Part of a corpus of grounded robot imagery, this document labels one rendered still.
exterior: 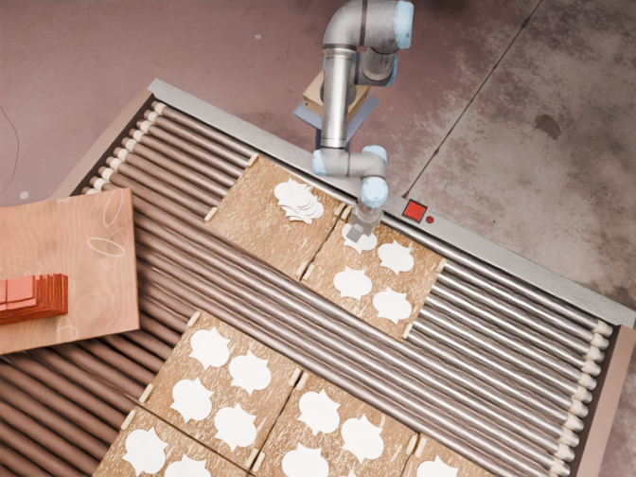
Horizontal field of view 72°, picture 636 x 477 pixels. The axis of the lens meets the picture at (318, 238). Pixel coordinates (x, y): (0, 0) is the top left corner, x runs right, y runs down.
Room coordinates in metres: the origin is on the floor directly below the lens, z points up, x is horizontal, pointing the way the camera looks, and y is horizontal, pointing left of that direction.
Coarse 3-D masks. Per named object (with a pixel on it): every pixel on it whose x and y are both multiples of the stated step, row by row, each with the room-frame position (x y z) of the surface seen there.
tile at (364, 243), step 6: (348, 228) 0.58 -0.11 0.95; (342, 234) 0.56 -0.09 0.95; (372, 234) 0.57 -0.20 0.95; (348, 240) 0.54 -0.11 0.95; (360, 240) 0.54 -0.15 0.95; (366, 240) 0.54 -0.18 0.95; (372, 240) 0.54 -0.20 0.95; (348, 246) 0.52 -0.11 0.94; (354, 246) 0.52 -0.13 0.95; (360, 246) 0.52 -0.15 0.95; (366, 246) 0.52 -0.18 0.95; (372, 246) 0.52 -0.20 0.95; (360, 252) 0.50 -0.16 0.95
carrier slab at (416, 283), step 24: (336, 240) 0.54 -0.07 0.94; (384, 240) 0.55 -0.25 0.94; (408, 240) 0.56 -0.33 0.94; (312, 264) 0.44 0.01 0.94; (336, 264) 0.45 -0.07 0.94; (360, 264) 0.45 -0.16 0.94; (432, 264) 0.47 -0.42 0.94; (312, 288) 0.35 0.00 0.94; (384, 288) 0.37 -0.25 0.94; (408, 288) 0.38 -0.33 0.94; (360, 312) 0.28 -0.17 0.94
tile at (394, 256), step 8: (384, 248) 0.52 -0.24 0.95; (392, 248) 0.52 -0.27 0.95; (400, 248) 0.52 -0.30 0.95; (408, 248) 0.53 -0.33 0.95; (384, 256) 0.49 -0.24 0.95; (392, 256) 0.49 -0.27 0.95; (400, 256) 0.49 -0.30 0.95; (408, 256) 0.49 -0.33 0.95; (384, 264) 0.46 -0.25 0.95; (392, 264) 0.46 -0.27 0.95; (400, 264) 0.46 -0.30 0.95; (408, 264) 0.46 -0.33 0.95
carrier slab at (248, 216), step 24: (264, 168) 0.81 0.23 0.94; (240, 192) 0.70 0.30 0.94; (264, 192) 0.71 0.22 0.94; (312, 192) 0.72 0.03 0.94; (216, 216) 0.60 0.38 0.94; (240, 216) 0.60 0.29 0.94; (264, 216) 0.61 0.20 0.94; (240, 240) 0.51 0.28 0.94; (264, 240) 0.52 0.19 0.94; (288, 240) 0.52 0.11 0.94; (312, 240) 0.53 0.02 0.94; (288, 264) 0.43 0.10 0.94
